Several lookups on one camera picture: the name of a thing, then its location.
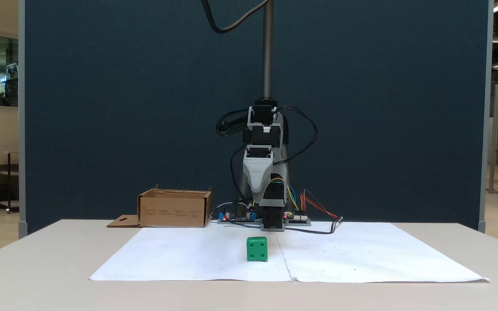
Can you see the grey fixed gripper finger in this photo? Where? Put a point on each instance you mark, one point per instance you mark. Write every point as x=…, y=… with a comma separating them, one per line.
x=260, y=192

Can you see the green dice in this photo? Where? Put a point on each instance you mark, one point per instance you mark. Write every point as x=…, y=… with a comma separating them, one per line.
x=257, y=249

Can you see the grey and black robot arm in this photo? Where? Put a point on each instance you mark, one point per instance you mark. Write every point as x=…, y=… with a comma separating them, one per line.
x=266, y=134

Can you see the blue power converter board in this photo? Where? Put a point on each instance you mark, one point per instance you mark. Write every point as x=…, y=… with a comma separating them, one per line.
x=236, y=217

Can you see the small motor controller board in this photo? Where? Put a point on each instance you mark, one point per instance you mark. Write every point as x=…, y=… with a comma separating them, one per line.
x=298, y=220

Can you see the brown cardboard box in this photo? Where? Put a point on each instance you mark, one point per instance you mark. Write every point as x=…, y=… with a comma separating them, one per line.
x=173, y=211

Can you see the white paper sheet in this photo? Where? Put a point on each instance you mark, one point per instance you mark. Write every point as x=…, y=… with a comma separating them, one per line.
x=361, y=255
x=188, y=255

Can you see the dark blue partition panel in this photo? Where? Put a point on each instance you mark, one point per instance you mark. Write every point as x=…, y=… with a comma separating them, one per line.
x=102, y=108

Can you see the metal camera stand pole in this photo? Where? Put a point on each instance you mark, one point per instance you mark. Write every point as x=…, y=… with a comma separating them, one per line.
x=267, y=52

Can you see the framed wall window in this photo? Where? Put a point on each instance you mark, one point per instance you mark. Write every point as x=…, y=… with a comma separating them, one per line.
x=4, y=69

